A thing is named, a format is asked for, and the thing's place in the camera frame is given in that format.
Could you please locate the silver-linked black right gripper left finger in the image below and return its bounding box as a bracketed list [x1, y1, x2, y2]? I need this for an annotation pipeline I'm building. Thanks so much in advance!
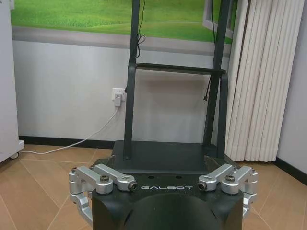
[69, 154, 136, 227]

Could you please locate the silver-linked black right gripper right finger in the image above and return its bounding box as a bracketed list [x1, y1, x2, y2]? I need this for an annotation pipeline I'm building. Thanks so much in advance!
[198, 157, 260, 224]

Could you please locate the black metal display stand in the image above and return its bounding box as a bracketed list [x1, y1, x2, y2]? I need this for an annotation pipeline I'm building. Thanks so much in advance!
[112, 0, 238, 174]

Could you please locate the white pleated curtain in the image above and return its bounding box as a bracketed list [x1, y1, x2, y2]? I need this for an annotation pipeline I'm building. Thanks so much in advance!
[224, 0, 307, 162]

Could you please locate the white wheeled cabinet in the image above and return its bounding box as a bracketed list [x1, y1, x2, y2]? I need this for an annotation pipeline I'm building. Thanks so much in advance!
[0, 0, 25, 164]

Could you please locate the white power cable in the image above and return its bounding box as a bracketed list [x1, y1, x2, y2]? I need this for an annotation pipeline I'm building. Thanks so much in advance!
[22, 104, 120, 154]

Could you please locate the white wall socket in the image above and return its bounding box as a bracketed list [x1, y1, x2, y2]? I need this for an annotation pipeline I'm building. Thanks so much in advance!
[112, 87, 126, 102]

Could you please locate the black cable with plug end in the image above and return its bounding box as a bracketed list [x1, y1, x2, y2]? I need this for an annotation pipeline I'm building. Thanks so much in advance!
[202, 0, 217, 103]

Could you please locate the black looped hanging cable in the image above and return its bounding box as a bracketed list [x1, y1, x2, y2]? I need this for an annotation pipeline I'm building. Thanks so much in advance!
[124, 0, 147, 97]

